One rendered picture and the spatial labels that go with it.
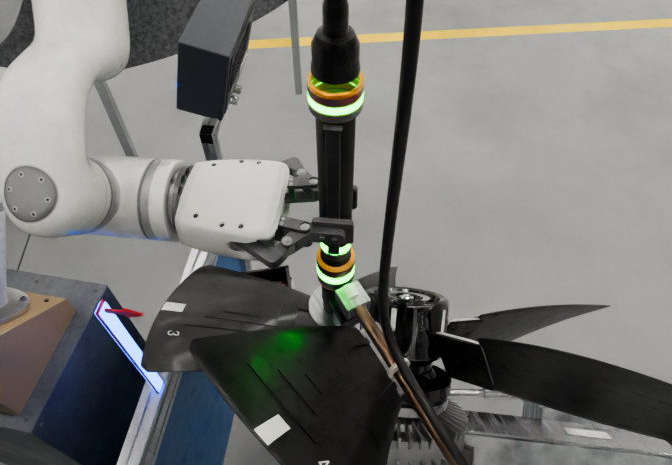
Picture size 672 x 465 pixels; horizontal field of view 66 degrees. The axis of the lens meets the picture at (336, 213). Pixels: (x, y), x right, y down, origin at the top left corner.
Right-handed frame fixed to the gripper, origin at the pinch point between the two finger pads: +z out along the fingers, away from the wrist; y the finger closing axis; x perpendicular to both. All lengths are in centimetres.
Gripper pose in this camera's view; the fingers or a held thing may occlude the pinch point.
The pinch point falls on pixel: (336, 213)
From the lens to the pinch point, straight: 51.8
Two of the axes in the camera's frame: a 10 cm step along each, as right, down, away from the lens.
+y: -1.1, 7.8, -6.2
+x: -0.2, -6.3, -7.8
